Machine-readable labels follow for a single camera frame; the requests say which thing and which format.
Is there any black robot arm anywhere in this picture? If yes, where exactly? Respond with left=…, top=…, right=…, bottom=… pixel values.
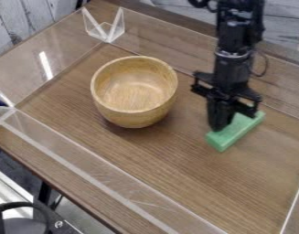
left=188, top=0, right=266, bottom=132

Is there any black cable loop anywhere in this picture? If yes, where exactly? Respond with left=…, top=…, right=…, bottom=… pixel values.
left=0, top=200, right=55, bottom=234

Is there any clear acrylic corner bracket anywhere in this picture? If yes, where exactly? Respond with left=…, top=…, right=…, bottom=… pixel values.
left=82, top=7, right=124, bottom=43

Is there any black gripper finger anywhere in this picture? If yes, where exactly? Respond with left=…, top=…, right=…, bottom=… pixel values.
left=207, top=97, right=223, bottom=132
left=219, top=101, right=238, bottom=130

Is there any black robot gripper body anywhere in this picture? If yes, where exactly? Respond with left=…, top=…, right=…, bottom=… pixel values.
left=191, top=53, right=262, bottom=118

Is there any black table leg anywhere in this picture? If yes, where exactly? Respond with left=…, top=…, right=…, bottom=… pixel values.
left=37, top=182, right=52, bottom=205

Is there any clear acrylic front barrier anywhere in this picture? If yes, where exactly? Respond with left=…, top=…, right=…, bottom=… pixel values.
left=0, top=85, right=230, bottom=234

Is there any light wooden bowl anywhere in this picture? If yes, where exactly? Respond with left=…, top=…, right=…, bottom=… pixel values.
left=91, top=56, right=178, bottom=128

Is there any green rectangular block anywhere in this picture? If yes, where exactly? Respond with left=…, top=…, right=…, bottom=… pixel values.
left=206, top=111, right=265, bottom=153

